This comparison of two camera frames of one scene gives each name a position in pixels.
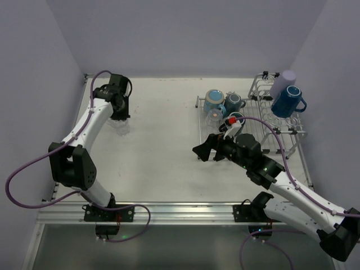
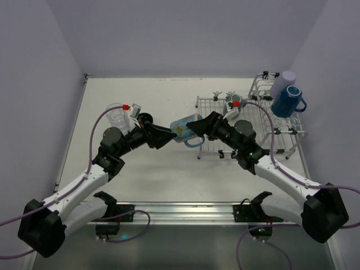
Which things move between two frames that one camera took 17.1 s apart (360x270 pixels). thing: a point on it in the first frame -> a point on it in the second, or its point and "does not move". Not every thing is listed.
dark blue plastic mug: x=285 y=104 does not move
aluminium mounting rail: x=76 y=213 does not move
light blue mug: x=214 y=99 -> x=184 y=134
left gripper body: x=121 y=111 -> x=148 y=132
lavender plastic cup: x=286 y=79 does not move
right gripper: x=218 y=147 -> x=213 y=124
